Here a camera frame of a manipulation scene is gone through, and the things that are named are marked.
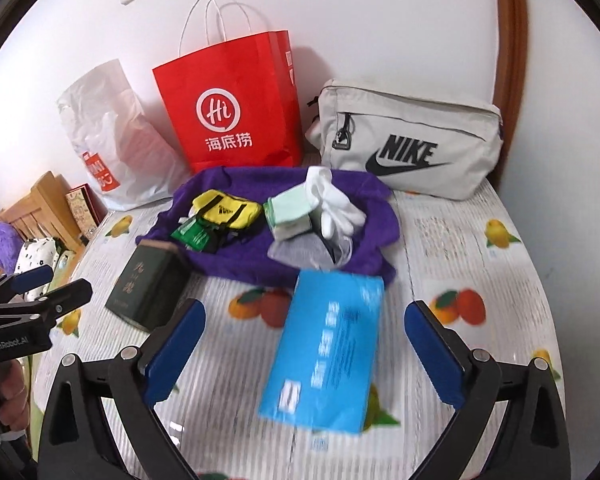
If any green sachet packet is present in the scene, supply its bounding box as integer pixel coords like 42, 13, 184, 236
171, 217, 222, 254

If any white knotted cloth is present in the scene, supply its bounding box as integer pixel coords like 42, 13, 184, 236
304, 166, 366, 240

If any green pocket tissue pack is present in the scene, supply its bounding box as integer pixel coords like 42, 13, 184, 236
270, 216, 312, 242

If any yellow black sock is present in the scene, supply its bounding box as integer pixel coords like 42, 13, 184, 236
192, 188, 263, 231

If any patterned gift box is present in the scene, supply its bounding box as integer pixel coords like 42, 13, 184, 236
65, 183, 107, 240

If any dark green tea tin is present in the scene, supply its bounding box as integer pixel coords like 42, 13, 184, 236
105, 240, 192, 333

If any brown wooden door frame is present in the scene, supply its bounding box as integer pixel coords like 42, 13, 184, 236
490, 0, 529, 188

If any grey Nike waist bag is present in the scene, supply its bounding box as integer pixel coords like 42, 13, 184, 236
306, 78, 503, 200

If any purple plush toy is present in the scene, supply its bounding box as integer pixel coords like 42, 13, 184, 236
0, 222, 23, 274

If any white Miniso plastic bag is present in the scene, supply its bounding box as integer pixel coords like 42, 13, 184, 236
57, 60, 190, 211

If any purple towel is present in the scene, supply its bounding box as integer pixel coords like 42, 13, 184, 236
135, 164, 401, 291

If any red paper shopping bag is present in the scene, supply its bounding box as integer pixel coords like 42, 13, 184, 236
152, 29, 303, 174

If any person's left hand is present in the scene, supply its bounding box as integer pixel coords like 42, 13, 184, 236
0, 360, 30, 431

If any wooden bed headboard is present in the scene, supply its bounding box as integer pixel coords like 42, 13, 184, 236
0, 171, 85, 255

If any white dotted pillow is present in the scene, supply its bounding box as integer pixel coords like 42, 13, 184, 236
15, 237, 59, 301

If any fruit print tablecloth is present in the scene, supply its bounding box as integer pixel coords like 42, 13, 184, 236
29, 154, 567, 480

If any mint green cloth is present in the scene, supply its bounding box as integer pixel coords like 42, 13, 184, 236
263, 183, 314, 226

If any mesh drawstring pouch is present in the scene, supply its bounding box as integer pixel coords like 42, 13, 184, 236
268, 232, 353, 271

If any blue tissue pack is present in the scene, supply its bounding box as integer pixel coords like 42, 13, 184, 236
258, 270, 385, 434

